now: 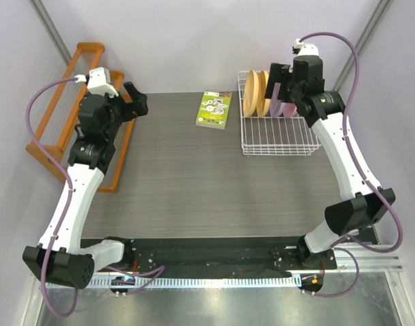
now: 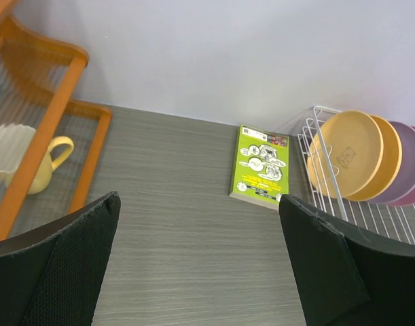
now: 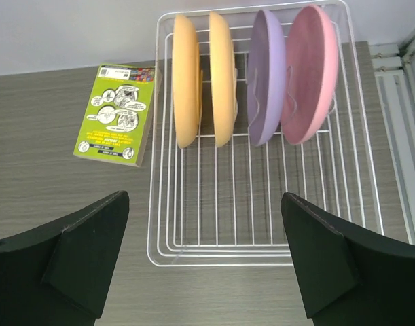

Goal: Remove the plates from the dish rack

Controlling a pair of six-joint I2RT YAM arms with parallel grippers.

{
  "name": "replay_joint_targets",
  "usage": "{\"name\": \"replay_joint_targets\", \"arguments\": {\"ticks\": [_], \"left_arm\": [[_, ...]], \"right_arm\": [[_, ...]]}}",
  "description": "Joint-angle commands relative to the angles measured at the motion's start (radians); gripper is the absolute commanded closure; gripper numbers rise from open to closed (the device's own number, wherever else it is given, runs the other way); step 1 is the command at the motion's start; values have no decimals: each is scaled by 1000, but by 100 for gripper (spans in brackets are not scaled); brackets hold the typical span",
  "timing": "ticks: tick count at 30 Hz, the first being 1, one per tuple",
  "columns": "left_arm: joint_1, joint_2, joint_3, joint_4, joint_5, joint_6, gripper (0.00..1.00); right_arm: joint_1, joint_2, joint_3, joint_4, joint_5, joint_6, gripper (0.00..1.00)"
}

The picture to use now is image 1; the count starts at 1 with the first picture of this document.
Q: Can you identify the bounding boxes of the yellow plate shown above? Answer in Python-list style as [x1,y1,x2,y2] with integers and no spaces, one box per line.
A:
[242,70,259,117]

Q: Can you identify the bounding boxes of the green book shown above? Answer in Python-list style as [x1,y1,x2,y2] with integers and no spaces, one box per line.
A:
[195,91,232,130]

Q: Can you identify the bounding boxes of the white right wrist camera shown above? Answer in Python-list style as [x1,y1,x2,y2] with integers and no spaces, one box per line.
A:
[292,39,319,56]

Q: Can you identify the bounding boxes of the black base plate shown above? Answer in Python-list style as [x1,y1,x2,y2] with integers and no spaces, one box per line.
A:
[112,236,337,279]

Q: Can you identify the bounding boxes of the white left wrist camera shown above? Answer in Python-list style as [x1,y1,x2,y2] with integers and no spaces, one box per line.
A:
[74,67,119,98]

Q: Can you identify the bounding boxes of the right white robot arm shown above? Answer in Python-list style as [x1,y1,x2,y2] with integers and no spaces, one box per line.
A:
[265,55,395,268]

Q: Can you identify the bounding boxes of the orange plate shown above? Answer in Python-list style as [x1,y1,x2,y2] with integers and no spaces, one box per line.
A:
[256,71,270,117]

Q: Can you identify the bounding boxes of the purple plate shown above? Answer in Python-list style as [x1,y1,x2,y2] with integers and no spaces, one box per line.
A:
[269,83,284,118]

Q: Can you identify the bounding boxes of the orange wooden shelf rack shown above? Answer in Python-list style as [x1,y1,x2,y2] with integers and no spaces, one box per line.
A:
[35,42,134,193]

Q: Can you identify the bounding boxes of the white wire dish rack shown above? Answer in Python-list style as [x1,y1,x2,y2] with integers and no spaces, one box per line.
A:
[237,71,321,156]

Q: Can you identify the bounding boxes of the pink plate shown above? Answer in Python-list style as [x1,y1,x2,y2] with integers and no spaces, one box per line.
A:
[283,103,297,118]

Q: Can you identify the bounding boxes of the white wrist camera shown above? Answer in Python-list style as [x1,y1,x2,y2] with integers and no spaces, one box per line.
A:
[74,67,119,98]
[292,39,319,56]

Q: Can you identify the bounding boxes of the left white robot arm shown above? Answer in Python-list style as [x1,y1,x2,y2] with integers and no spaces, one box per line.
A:
[22,81,148,289]

